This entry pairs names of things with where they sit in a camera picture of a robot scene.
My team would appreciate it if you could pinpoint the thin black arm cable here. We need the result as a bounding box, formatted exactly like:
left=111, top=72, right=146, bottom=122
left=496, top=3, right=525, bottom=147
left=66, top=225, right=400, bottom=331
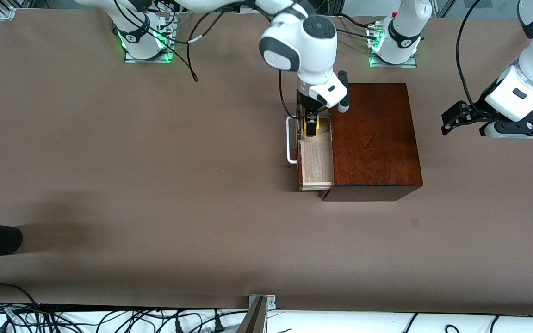
left=279, top=69, right=298, bottom=120

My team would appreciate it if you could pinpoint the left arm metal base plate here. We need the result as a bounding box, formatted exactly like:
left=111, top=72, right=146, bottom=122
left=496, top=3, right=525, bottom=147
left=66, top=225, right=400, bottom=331
left=370, top=53, right=419, bottom=68

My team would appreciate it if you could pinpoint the small metal bracket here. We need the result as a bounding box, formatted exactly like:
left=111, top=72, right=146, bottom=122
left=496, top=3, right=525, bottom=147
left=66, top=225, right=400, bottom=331
left=248, top=294, right=276, bottom=309

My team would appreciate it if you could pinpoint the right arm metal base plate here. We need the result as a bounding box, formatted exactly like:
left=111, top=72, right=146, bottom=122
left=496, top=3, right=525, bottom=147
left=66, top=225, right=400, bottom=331
left=124, top=46, right=174, bottom=64

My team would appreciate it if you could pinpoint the white drawer handle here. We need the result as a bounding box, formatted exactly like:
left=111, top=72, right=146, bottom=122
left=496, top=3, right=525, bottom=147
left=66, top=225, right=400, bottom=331
left=286, top=116, right=299, bottom=165

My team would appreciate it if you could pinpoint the black cable with plug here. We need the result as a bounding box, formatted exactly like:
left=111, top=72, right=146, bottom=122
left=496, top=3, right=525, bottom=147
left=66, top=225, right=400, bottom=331
left=211, top=311, right=248, bottom=333
left=169, top=314, right=188, bottom=333

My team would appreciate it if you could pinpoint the wooden drawer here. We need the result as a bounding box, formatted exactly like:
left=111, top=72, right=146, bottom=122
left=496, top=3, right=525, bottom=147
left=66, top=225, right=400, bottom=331
left=297, top=90, right=334, bottom=191

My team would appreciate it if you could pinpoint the black cable with silver connector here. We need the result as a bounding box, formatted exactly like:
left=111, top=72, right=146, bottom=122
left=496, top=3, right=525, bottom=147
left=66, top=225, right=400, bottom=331
left=112, top=0, right=198, bottom=83

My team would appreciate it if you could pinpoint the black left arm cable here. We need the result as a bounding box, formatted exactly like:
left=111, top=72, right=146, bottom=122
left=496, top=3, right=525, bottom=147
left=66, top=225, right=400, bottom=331
left=455, top=0, right=482, bottom=109

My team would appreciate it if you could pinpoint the dark wooden cabinet box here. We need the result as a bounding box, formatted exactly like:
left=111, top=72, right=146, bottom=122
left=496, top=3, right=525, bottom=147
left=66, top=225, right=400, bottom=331
left=322, top=83, right=423, bottom=202

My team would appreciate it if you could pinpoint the grey aluminium profile bar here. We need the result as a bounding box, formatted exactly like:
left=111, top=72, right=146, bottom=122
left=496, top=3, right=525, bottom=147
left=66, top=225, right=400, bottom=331
left=236, top=297, right=267, bottom=333

